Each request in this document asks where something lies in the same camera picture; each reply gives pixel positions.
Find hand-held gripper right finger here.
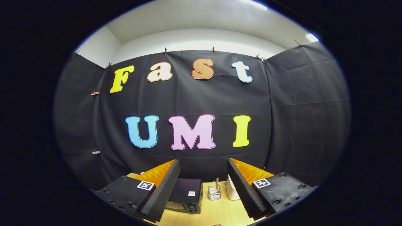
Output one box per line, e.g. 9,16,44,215
227,158,315,220

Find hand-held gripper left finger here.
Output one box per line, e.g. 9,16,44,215
96,159,181,223

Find black toaster oven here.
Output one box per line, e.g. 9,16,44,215
166,178,203,214

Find white bread toaster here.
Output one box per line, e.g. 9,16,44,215
226,175,241,201

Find row of black cloth clips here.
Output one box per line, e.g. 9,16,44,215
74,39,302,68

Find long ceiling light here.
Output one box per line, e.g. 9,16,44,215
240,0,268,11

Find metal wire utensil basket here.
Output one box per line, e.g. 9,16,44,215
208,185,222,201

